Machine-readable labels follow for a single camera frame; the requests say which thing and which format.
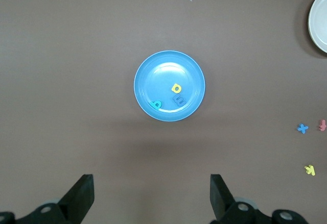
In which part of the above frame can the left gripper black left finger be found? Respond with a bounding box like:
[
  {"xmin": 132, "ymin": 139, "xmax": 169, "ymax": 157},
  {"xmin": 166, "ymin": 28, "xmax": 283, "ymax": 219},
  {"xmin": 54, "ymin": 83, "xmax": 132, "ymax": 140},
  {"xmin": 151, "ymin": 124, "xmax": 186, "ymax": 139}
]
[{"xmin": 17, "ymin": 174, "xmax": 96, "ymax": 224}]

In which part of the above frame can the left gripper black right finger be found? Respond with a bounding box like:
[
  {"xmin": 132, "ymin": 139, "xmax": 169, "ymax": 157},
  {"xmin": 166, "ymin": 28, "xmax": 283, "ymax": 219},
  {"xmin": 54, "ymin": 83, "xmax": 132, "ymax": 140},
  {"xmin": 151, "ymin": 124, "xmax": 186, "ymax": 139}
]
[{"xmin": 210, "ymin": 174, "xmax": 272, "ymax": 224}]

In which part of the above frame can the blue foam letter m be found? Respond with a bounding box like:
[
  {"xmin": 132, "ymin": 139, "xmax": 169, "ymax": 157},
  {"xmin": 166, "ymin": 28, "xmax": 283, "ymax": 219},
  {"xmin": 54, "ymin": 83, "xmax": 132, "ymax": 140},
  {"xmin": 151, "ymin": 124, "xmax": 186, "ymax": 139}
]
[{"xmin": 172, "ymin": 93, "xmax": 186, "ymax": 108}]

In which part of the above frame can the yellow foam letter k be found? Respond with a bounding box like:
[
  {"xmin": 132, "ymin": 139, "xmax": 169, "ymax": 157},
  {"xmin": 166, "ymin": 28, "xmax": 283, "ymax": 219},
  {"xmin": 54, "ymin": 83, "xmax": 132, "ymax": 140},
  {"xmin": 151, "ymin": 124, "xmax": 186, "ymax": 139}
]
[{"xmin": 304, "ymin": 164, "xmax": 316, "ymax": 177}]

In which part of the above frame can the brown table cover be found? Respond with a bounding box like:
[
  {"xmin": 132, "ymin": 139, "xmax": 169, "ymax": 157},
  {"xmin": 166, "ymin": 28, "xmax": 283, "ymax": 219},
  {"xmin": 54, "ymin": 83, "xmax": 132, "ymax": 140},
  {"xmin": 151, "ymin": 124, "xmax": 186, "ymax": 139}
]
[{"xmin": 0, "ymin": 0, "xmax": 327, "ymax": 224}]

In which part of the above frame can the blue plate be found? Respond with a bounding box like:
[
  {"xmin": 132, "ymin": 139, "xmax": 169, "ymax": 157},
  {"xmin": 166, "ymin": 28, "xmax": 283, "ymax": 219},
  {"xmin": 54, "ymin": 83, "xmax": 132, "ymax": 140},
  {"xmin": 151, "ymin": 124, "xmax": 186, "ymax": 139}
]
[{"xmin": 133, "ymin": 50, "xmax": 206, "ymax": 122}]

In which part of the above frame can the beige plate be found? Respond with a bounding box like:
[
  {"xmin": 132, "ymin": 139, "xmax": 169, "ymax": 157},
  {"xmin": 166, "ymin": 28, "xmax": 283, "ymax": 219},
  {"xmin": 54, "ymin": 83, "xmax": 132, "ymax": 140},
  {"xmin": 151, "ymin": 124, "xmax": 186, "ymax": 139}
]
[{"xmin": 308, "ymin": 0, "xmax": 327, "ymax": 54}]

